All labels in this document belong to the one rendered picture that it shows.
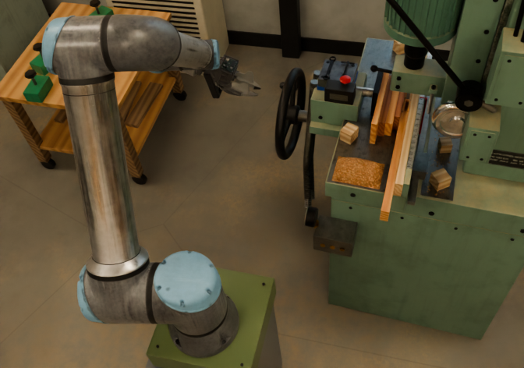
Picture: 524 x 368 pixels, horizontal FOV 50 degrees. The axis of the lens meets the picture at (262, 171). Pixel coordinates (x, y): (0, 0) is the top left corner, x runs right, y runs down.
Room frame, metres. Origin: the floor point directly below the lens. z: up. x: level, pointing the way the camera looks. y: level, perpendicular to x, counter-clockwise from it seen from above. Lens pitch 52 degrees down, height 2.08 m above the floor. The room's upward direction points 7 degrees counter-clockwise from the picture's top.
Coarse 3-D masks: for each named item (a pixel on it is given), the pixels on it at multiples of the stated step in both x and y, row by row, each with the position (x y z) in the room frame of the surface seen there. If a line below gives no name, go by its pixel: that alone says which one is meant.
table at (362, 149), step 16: (368, 48) 1.37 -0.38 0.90; (384, 48) 1.36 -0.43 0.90; (368, 64) 1.30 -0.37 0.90; (384, 64) 1.29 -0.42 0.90; (368, 80) 1.23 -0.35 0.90; (368, 112) 1.10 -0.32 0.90; (320, 128) 1.09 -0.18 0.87; (336, 128) 1.08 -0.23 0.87; (368, 128) 1.04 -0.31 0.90; (336, 144) 1.00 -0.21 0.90; (352, 144) 0.99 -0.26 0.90; (368, 144) 0.98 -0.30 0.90; (384, 144) 0.97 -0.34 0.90; (336, 160) 0.94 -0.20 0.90; (384, 160) 0.92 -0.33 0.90; (384, 176) 0.87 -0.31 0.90; (336, 192) 0.86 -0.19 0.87; (352, 192) 0.84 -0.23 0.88; (368, 192) 0.83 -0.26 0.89; (400, 208) 0.80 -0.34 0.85
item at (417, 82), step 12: (396, 60) 1.11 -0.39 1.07; (432, 60) 1.09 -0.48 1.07; (396, 72) 1.07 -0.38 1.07; (408, 72) 1.06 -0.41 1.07; (420, 72) 1.06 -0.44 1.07; (432, 72) 1.05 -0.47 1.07; (444, 72) 1.05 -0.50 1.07; (396, 84) 1.07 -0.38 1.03; (408, 84) 1.06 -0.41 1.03; (420, 84) 1.04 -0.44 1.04
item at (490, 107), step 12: (408, 24) 0.96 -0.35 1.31; (420, 36) 0.95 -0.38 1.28; (432, 48) 0.94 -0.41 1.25; (456, 84) 0.91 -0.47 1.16; (468, 84) 0.91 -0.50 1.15; (480, 84) 0.91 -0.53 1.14; (456, 96) 0.90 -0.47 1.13; (468, 96) 0.88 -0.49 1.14; (480, 96) 0.88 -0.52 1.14; (468, 108) 0.88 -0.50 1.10; (492, 108) 0.88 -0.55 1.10
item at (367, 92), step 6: (378, 72) 1.16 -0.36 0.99; (378, 78) 1.13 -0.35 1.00; (378, 84) 1.11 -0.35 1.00; (366, 90) 1.12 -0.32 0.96; (372, 90) 1.12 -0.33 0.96; (378, 90) 1.09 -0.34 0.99; (366, 96) 1.12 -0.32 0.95; (372, 96) 1.08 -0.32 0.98; (372, 102) 1.08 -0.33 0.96; (372, 108) 1.08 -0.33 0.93; (372, 114) 1.08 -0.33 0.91
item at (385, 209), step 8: (408, 112) 1.04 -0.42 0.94; (400, 120) 1.02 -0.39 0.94; (400, 128) 0.99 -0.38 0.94; (400, 136) 0.96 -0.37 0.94; (400, 144) 0.93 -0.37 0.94; (400, 152) 0.91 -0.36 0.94; (392, 160) 0.89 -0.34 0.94; (392, 168) 0.86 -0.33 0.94; (392, 176) 0.83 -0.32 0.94; (392, 184) 0.81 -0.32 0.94; (384, 192) 0.79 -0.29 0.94; (392, 192) 0.79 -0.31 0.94; (384, 200) 0.77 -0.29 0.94; (384, 208) 0.74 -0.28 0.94; (384, 216) 0.73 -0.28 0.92
